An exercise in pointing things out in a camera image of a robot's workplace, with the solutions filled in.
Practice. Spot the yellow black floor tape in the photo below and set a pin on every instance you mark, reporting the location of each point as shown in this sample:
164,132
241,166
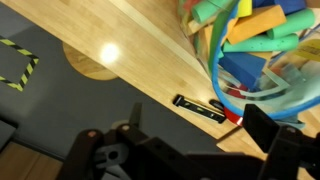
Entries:
28,68

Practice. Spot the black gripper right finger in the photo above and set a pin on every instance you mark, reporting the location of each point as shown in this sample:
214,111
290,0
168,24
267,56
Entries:
290,153

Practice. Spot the clear plastic block bag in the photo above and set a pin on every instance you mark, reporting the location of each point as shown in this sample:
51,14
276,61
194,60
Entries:
300,86

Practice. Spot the orange rectangular foam block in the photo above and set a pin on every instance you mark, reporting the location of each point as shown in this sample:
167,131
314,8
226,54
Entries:
256,23

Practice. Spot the blue triangular foam block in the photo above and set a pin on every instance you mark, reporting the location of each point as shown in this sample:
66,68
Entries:
241,66

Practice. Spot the long thin green foam cylinder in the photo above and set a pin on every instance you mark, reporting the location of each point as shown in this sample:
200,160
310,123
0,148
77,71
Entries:
263,43

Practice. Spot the round wooden stool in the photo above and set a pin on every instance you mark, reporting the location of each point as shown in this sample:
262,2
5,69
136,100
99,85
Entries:
85,65

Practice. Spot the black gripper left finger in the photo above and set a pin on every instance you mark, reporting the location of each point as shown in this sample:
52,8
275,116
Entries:
100,156

